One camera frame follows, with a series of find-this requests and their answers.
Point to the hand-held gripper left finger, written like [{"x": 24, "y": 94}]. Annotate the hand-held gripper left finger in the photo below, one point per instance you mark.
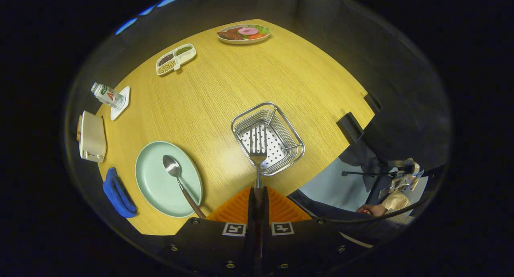
[{"x": 209, "y": 245}]

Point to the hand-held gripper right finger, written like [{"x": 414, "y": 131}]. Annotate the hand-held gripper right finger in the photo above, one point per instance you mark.
[{"x": 309, "y": 245}]

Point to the person's dark trouser leg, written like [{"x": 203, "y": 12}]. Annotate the person's dark trouser leg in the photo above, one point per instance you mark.
[{"x": 321, "y": 210}]

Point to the pale green plate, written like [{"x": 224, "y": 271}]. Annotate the pale green plate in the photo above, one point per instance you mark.
[{"x": 156, "y": 184}]

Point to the black stand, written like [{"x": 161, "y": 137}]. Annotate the black stand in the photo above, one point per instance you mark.
[{"x": 365, "y": 173}]

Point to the person's beige sleeve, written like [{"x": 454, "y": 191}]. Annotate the person's beige sleeve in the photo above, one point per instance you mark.
[{"x": 395, "y": 200}]

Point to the blue cloth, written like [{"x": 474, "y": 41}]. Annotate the blue cloth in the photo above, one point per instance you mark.
[{"x": 117, "y": 194}]

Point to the patterned fabric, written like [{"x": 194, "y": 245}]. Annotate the patterned fabric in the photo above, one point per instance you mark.
[{"x": 403, "y": 172}]

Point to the black table clamp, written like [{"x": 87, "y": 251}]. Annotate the black table clamp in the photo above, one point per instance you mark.
[
  {"x": 372, "y": 103},
  {"x": 350, "y": 127}
]

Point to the white toaster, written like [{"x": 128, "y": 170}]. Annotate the white toaster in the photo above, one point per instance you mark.
[{"x": 93, "y": 138}]

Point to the white square coaster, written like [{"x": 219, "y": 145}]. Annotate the white square coaster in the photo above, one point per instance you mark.
[{"x": 122, "y": 108}]

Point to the toast slice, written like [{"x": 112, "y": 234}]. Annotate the toast slice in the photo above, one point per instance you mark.
[{"x": 78, "y": 128}]

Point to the small white drink bottle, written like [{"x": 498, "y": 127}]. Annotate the small white drink bottle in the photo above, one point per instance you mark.
[{"x": 106, "y": 95}]

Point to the white divided bean tray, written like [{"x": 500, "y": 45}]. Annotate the white divided bean tray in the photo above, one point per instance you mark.
[{"x": 175, "y": 59}]

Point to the brown meat pieces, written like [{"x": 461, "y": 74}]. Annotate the brown meat pieces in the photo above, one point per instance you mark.
[{"x": 229, "y": 34}]

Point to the white plate of food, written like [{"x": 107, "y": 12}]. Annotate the white plate of food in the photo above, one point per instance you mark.
[{"x": 243, "y": 34}]

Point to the red tomato slice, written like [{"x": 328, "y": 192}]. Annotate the red tomato slice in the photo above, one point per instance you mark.
[{"x": 257, "y": 36}]

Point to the pink ham slice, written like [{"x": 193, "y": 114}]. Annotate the pink ham slice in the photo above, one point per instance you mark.
[{"x": 248, "y": 31}]

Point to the green lettuce leaf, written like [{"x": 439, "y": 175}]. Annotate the green lettuce leaf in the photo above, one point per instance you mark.
[{"x": 264, "y": 29}]

